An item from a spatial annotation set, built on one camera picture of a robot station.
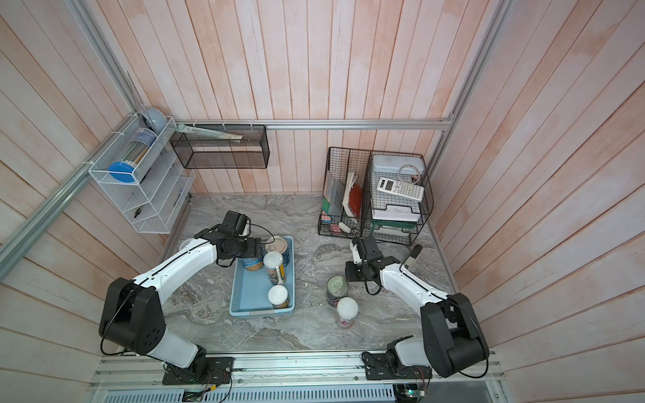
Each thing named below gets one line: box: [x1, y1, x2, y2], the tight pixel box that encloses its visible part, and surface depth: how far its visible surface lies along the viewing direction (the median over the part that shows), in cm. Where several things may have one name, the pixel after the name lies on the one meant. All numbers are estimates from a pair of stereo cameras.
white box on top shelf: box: [372, 154, 425, 175], surface depth 101 cm
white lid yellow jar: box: [267, 284, 290, 309], surface depth 83 cm
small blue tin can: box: [240, 256, 264, 272], surface depth 90 cm
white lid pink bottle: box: [335, 296, 359, 330], surface depth 76 cm
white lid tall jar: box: [262, 250, 287, 286], surface depth 85 cm
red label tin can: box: [325, 274, 350, 308], surface depth 82 cm
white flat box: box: [372, 204, 422, 222], surface depth 91 cm
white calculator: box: [377, 177, 425, 203], surface depth 94 cm
